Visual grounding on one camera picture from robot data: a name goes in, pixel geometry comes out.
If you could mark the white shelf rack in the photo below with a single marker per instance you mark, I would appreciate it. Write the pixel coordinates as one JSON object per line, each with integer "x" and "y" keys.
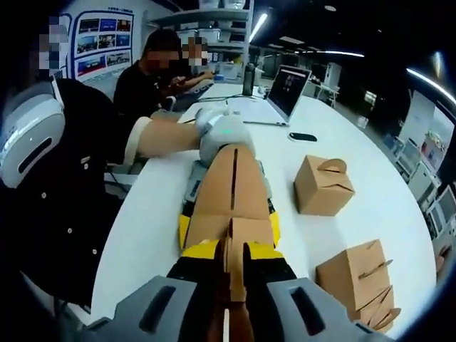
{"x": 221, "y": 25}

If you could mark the ceiling light strip beside rack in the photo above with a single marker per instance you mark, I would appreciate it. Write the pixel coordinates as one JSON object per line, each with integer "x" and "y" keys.
{"x": 258, "y": 26}

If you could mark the dark water bottle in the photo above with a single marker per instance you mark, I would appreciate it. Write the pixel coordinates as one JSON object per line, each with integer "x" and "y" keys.
{"x": 248, "y": 80}

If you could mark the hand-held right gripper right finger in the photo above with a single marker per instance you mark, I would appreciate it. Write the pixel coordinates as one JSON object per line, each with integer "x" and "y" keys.
{"x": 303, "y": 310}

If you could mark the person's black buttoned shirt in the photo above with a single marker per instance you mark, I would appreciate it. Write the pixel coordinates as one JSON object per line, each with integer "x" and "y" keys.
{"x": 71, "y": 178}

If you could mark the silver laptop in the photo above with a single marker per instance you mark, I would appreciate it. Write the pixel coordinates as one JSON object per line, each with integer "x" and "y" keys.
{"x": 285, "y": 89}

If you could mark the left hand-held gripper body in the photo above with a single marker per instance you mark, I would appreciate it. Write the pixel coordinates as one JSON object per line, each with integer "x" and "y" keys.
{"x": 228, "y": 132}

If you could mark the white chest-worn device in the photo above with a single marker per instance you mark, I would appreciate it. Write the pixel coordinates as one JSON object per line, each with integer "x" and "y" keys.
{"x": 32, "y": 124}

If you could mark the white display stand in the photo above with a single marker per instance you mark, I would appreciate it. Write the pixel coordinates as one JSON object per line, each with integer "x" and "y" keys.
{"x": 420, "y": 121}

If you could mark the wall poster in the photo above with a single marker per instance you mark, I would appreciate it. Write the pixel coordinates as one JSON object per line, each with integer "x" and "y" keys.
{"x": 103, "y": 46}

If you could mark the long curved ceiling light strip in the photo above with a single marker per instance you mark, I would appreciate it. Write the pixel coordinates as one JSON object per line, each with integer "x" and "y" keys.
{"x": 431, "y": 82}

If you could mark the short ceiling light strip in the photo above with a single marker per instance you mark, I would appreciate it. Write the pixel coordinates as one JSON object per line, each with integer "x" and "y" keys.
{"x": 335, "y": 53}

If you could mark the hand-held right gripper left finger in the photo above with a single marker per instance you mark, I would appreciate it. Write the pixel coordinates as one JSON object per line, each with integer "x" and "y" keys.
{"x": 164, "y": 310}

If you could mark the small black flat device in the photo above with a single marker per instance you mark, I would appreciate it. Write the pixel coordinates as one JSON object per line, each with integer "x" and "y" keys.
{"x": 303, "y": 137}

